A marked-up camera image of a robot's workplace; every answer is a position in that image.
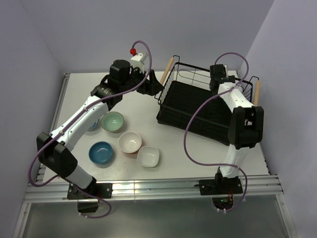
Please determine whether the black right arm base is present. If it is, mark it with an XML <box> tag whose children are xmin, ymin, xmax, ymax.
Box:
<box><xmin>199</xmin><ymin>178</ymin><xmax>243</xmax><ymax>195</ymax></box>

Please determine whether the wooden rack handle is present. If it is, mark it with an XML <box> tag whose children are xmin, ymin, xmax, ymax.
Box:
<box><xmin>253</xmin><ymin>80</ymin><xmax>261</xmax><ymax>106</ymax></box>
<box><xmin>160</xmin><ymin>57</ymin><xmax>174</xmax><ymax>85</ymax></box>

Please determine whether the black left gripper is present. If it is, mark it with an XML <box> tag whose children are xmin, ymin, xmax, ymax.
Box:
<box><xmin>120</xmin><ymin>65</ymin><xmax>164</xmax><ymax>96</ymax></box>

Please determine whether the aluminium table edge rail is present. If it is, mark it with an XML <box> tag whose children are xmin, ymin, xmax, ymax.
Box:
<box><xmin>23</xmin><ymin>175</ymin><xmax>284</xmax><ymax>203</ymax></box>

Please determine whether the pale green ceramic bowl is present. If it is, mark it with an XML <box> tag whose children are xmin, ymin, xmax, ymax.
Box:
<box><xmin>101</xmin><ymin>112</ymin><xmax>124</xmax><ymax>132</ymax></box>

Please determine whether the left wooden rack handle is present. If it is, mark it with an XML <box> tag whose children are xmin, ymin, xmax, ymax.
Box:
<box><xmin>160</xmin><ymin>57</ymin><xmax>174</xmax><ymax>85</ymax></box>

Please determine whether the blue white patterned bowl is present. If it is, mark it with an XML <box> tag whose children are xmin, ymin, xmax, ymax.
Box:
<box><xmin>88</xmin><ymin>119</ymin><xmax>99</xmax><ymax>131</ymax></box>

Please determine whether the black wire dish rack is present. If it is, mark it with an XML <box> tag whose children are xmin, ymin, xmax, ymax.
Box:
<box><xmin>157</xmin><ymin>61</ymin><xmax>246</xmax><ymax>145</ymax></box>

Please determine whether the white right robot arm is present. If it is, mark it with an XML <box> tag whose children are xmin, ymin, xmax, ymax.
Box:
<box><xmin>210</xmin><ymin>64</ymin><xmax>264</xmax><ymax>193</ymax></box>

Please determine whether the white square bowl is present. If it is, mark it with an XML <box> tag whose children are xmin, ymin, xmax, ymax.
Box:
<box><xmin>137</xmin><ymin>146</ymin><xmax>159</xmax><ymax>168</ymax></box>

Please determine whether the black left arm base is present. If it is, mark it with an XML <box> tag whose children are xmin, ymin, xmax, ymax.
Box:
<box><xmin>66</xmin><ymin>183</ymin><xmax>112</xmax><ymax>214</ymax></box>

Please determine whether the right wooden rack handle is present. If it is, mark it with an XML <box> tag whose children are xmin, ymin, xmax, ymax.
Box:
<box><xmin>253</xmin><ymin>80</ymin><xmax>261</xmax><ymax>106</ymax></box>

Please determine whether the orange bowl white inside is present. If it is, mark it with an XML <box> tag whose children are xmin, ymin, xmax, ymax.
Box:
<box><xmin>118</xmin><ymin>131</ymin><xmax>142</xmax><ymax>154</ymax></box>

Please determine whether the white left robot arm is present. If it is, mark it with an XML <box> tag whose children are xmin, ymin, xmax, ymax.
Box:
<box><xmin>36</xmin><ymin>59</ymin><xmax>163</xmax><ymax>198</ymax></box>

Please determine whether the blue ceramic bowl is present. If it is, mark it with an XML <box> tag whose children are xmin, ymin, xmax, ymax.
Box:
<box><xmin>88</xmin><ymin>141</ymin><xmax>113</xmax><ymax>165</ymax></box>

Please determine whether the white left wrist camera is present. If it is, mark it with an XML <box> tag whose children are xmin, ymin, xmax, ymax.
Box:
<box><xmin>130</xmin><ymin>53</ymin><xmax>149</xmax><ymax>73</ymax></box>

